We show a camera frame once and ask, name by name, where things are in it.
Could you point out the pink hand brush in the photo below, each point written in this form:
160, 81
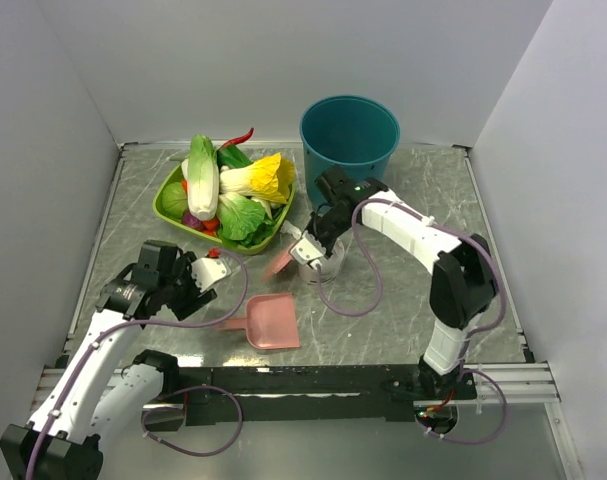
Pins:
278, 263

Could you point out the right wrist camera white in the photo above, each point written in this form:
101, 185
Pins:
307, 251

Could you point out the pink dustpan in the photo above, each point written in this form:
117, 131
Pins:
269, 323

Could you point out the red chili pepper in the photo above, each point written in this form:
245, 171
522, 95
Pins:
239, 139

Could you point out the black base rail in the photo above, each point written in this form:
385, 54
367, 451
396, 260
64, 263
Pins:
290, 393

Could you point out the round green cabbage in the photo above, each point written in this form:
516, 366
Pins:
174, 200

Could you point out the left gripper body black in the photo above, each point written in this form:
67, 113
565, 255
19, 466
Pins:
181, 292

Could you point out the green leafy bok choy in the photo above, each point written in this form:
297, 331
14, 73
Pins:
243, 222

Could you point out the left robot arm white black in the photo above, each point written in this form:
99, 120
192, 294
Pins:
69, 434

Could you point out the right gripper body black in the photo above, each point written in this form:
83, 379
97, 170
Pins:
327, 228

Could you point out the teal plastic bucket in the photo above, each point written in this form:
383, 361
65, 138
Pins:
352, 132

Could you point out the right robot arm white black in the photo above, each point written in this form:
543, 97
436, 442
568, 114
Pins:
464, 278

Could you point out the green vegetable basket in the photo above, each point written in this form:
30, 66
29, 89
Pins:
176, 175

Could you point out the paper scrap behind roll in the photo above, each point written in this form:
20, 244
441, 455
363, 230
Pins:
290, 229

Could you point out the green white napa cabbage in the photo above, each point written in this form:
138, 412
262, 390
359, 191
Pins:
201, 173

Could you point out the white tissue roll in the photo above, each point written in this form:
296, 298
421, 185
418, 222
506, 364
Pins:
329, 267

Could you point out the purple onion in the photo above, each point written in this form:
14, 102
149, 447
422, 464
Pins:
192, 222

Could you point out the dark green pepper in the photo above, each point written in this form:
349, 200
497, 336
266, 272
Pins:
232, 157

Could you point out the yellow white cabbage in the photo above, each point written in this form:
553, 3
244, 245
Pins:
268, 178

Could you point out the red tomato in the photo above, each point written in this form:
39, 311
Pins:
210, 226

